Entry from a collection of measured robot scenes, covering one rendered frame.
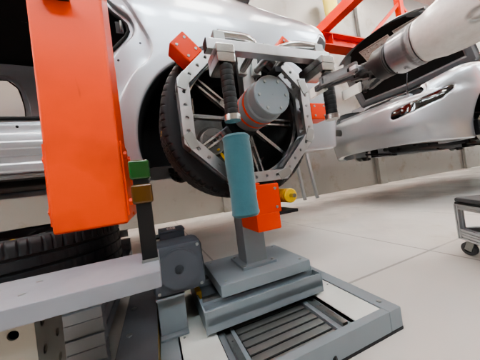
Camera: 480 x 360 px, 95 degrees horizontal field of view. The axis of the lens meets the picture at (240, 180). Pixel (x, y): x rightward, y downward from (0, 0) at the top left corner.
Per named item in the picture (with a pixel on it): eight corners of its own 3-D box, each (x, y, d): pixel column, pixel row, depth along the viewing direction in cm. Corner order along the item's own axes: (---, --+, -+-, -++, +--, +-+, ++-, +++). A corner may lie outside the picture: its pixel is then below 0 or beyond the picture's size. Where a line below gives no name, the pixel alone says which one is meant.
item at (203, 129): (243, 160, 141) (226, 112, 139) (247, 158, 134) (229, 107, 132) (196, 176, 130) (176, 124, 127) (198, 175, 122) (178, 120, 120)
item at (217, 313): (278, 267, 126) (276, 250, 126) (324, 293, 92) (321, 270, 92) (191, 293, 107) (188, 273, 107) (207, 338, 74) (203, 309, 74)
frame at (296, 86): (310, 176, 98) (293, 56, 99) (320, 174, 92) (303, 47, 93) (187, 192, 79) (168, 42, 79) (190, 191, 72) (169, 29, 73)
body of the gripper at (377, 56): (384, 71, 50) (350, 89, 58) (408, 73, 53) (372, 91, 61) (379, 38, 50) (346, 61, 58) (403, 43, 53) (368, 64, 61)
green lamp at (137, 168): (151, 179, 49) (148, 161, 49) (151, 178, 46) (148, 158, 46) (131, 181, 48) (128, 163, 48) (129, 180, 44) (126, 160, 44)
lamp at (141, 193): (153, 201, 49) (151, 183, 49) (153, 201, 45) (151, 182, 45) (133, 203, 48) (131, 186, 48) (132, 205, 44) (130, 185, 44)
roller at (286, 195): (266, 200, 114) (264, 188, 114) (301, 201, 86) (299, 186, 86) (256, 201, 112) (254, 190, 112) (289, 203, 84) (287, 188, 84)
